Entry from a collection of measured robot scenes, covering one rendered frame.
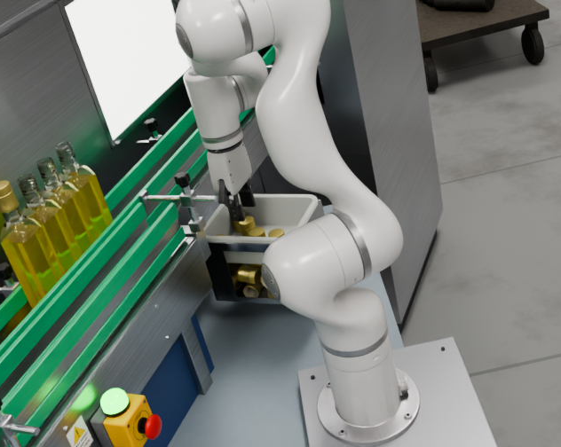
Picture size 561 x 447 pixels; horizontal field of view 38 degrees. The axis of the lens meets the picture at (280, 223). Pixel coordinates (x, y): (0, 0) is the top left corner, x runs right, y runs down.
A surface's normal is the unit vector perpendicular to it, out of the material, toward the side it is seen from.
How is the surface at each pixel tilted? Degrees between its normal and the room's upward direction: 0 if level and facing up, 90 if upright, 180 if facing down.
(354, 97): 90
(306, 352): 0
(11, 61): 90
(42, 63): 90
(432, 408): 4
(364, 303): 31
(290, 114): 73
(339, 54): 90
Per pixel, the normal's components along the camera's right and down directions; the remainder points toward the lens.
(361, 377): 0.04, 0.57
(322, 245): 0.09, -0.40
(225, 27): 0.33, 0.27
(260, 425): -0.22, -0.83
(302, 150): 0.06, 0.33
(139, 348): 0.91, 0.02
